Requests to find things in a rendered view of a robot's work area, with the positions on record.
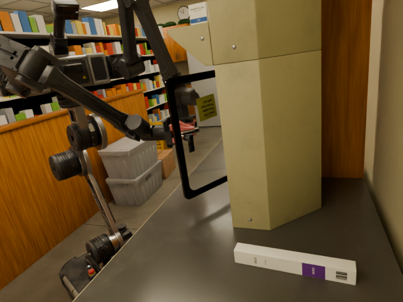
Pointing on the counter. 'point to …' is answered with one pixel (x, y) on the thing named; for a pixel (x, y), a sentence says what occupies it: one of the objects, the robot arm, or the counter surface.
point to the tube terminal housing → (269, 106)
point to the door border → (176, 129)
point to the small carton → (198, 13)
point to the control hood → (195, 41)
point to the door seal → (180, 135)
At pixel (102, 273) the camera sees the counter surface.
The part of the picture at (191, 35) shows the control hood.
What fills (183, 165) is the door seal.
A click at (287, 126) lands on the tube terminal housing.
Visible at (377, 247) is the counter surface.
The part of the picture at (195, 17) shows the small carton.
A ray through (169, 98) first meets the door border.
